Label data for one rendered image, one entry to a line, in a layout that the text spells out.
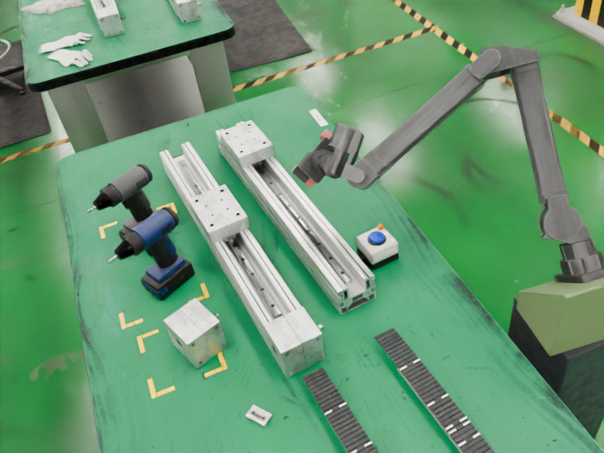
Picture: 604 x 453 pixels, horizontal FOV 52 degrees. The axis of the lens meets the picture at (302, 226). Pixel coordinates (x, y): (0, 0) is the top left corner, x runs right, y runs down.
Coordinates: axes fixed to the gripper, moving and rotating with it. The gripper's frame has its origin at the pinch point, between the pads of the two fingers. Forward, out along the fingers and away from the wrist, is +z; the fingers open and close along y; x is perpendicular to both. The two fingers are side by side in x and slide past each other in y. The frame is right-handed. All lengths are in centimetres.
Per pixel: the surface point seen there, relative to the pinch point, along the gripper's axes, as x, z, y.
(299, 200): 6.9, 3.4, 11.0
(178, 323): -6, -22, 51
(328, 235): 13.6, -11.4, 13.5
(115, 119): -33, 198, 37
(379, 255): 25.0, -18.0, 9.1
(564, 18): 139, 199, -195
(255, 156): -5.4, 22.6, 8.9
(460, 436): 39, -62, 28
